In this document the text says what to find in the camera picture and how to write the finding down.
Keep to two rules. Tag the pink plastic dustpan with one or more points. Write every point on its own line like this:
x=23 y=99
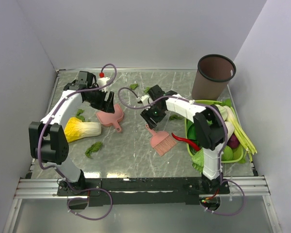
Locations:
x=111 y=119

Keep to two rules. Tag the purple onion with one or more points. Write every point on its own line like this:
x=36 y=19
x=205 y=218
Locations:
x=233 y=142

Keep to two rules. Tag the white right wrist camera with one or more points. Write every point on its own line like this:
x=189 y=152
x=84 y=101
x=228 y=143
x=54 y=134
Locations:
x=144 y=100

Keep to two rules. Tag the dark green leafy vegetable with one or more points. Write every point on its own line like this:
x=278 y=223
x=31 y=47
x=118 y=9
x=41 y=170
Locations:
x=191 y=134

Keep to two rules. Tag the green lettuce leaf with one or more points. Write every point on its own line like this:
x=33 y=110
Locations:
x=198 y=161

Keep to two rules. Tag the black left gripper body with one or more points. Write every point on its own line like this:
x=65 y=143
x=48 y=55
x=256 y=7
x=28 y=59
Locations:
x=97 y=99

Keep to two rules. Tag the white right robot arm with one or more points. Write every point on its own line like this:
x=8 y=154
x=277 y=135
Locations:
x=210 y=129

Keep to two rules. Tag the yellow white napa cabbage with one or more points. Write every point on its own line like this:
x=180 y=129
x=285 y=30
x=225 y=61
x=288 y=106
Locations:
x=76 y=129

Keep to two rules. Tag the brown plastic trash bin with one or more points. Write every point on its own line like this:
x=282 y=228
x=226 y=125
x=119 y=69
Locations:
x=214 y=71

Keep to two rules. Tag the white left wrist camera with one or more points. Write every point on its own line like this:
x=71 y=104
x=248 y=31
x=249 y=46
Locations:
x=102 y=80

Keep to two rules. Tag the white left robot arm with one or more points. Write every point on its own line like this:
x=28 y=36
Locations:
x=48 y=143

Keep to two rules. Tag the red chili pepper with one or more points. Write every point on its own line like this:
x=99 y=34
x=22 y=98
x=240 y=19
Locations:
x=188 y=141

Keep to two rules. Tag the green plastic vegetable basket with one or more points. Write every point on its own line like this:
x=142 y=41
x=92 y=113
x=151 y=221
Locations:
x=238 y=153

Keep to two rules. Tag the yellow green leek stalks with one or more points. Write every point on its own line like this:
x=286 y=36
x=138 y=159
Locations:
x=240 y=134

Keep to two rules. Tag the aluminium frame rail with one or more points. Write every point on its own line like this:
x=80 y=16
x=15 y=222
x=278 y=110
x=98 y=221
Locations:
x=48 y=188

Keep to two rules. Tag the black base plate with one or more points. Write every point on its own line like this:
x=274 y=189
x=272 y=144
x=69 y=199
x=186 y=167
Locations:
x=188 y=190

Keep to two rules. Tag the white green cabbage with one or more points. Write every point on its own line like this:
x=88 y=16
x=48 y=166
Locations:
x=221 y=110

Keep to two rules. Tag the pink hand brush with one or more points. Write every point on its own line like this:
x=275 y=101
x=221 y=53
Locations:
x=161 y=141

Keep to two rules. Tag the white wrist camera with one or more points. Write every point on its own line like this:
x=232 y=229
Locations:
x=102 y=80
x=144 y=100

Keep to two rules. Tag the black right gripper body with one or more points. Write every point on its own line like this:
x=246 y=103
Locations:
x=154 y=112

